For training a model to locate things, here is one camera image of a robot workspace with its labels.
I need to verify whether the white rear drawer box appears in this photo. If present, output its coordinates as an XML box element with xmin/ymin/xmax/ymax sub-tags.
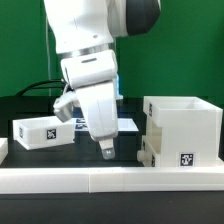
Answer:
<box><xmin>13</xmin><ymin>116</ymin><xmax>74</xmax><ymax>150</ymax></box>

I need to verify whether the white front drawer box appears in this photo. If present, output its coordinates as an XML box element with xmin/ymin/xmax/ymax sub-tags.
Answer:
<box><xmin>137</xmin><ymin>136</ymin><xmax>156</xmax><ymax>167</ymax></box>

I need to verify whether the white front fence rail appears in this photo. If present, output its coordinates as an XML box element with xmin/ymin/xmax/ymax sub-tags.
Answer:
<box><xmin>0</xmin><ymin>166</ymin><xmax>224</xmax><ymax>194</ymax></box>

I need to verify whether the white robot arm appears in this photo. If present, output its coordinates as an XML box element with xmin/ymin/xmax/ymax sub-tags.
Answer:
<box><xmin>44</xmin><ymin>0</ymin><xmax>161</xmax><ymax>160</ymax></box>

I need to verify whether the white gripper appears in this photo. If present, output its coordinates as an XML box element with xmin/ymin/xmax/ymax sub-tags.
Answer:
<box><xmin>61</xmin><ymin>50</ymin><xmax>118</xmax><ymax>159</ymax></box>

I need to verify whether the white drawer box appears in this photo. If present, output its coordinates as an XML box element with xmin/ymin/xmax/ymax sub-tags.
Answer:
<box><xmin>13</xmin><ymin>116</ymin><xmax>74</xmax><ymax>150</ymax></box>
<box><xmin>137</xmin><ymin>136</ymin><xmax>156</xmax><ymax>167</ymax></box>

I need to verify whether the black cable bundle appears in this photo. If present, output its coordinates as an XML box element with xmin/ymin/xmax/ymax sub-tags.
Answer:
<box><xmin>15</xmin><ymin>78</ymin><xmax>67</xmax><ymax>98</ymax></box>

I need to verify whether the white left fence rail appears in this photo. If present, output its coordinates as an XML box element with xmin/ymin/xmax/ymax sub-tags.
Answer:
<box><xmin>0</xmin><ymin>138</ymin><xmax>8</xmax><ymax>165</ymax></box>

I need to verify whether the marker tag sheet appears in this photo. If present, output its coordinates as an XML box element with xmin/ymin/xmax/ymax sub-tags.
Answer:
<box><xmin>72</xmin><ymin>118</ymin><xmax>139</xmax><ymax>132</ymax></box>

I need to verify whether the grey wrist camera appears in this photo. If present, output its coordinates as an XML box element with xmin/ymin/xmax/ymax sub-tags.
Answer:
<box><xmin>53</xmin><ymin>91</ymin><xmax>80</xmax><ymax>122</ymax></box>

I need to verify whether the white fence rail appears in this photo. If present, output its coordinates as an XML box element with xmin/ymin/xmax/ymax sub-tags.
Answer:
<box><xmin>0</xmin><ymin>166</ymin><xmax>224</xmax><ymax>194</ymax></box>
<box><xmin>0</xmin><ymin>138</ymin><xmax>8</xmax><ymax>165</ymax></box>

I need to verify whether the white drawer cabinet frame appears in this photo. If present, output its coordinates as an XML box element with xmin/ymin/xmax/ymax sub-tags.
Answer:
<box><xmin>142</xmin><ymin>96</ymin><xmax>223</xmax><ymax>168</ymax></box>

